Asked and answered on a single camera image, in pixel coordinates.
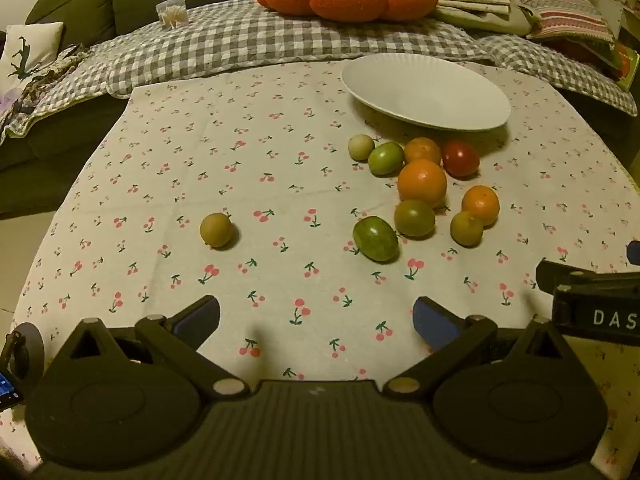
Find round black mount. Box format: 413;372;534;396
0;322;46;386

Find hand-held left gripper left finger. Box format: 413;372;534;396
66;296;251;401

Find olive round fruit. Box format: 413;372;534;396
199;212;235;249

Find green oval fruit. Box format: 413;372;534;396
352;215;400;262

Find white plate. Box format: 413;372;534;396
341;53;513;133

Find folded striped cloth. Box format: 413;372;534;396
510;0;619;52

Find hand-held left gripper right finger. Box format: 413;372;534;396
382;296;576;401

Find green tomato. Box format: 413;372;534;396
368;141;405;177

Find smartphone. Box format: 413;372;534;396
0;370;25;412

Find white printed cushion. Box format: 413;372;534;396
0;21;66;92

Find pale yellow round fruit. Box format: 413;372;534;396
348;133;376;162

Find colourful book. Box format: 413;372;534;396
567;35;640;94

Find large orange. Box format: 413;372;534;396
397;159;448;209

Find grey checked blanket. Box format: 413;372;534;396
0;0;640;137

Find small yellow-green fruit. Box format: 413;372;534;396
450;211;485;247

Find red tomato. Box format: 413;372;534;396
441;140;481;178

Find clear toothpick container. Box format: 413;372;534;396
155;0;190;27

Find green-yellow round fruit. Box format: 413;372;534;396
393;199;437;239

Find cherry print tablecloth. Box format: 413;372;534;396
0;57;640;480

